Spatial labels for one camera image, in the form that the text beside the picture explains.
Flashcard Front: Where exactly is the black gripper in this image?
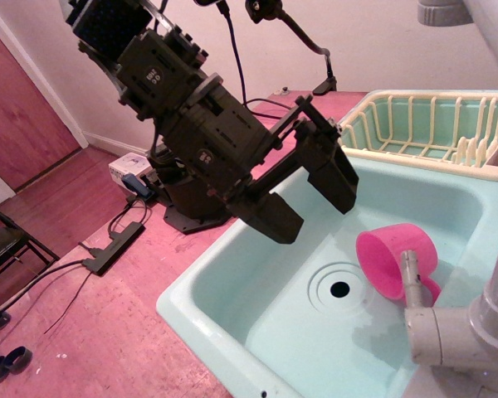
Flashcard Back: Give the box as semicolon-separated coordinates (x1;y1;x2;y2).
158;85;359;245

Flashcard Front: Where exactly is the pink plastic cup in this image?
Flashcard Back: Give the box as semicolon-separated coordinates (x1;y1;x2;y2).
356;223;441;302

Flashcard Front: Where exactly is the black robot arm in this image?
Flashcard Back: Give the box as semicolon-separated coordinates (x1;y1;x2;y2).
61;1;359;244

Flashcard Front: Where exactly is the teal toy sink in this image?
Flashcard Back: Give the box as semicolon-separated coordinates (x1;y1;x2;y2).
155;89;498;398

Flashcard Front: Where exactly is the white cardboard box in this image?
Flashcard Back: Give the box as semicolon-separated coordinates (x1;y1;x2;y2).
108;153;153;192

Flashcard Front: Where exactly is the blue adapter dongle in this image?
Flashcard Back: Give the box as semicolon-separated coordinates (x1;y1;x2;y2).
121;173;154;200

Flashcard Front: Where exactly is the cream dish rack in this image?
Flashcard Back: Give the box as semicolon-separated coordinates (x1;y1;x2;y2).
339;90;498;182

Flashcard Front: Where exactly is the black usb hub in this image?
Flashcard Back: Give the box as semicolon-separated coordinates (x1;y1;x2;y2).
81;221;145;277

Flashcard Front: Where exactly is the grey pipe faucet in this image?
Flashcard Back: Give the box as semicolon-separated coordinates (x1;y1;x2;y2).
400;1;498;397

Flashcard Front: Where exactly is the wooden door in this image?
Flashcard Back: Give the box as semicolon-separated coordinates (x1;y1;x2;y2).
0;40;81;192

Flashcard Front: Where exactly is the black metal chair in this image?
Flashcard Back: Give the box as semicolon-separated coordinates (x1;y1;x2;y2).
0;211;61;330

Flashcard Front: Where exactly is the black gooseneck camera stand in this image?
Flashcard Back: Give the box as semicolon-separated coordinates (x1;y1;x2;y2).
245;0;337;96

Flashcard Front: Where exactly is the black hanging cable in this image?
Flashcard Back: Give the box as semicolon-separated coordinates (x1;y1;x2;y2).
195;0;294;118

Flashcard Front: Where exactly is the thin black wire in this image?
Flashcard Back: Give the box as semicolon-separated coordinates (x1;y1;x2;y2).
43;271;93;335

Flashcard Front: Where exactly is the black ring right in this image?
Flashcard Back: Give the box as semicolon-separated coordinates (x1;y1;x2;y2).
3;345;33;374

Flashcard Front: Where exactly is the black thick floor cable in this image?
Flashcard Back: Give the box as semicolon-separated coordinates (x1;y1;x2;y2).
0;259;88;323

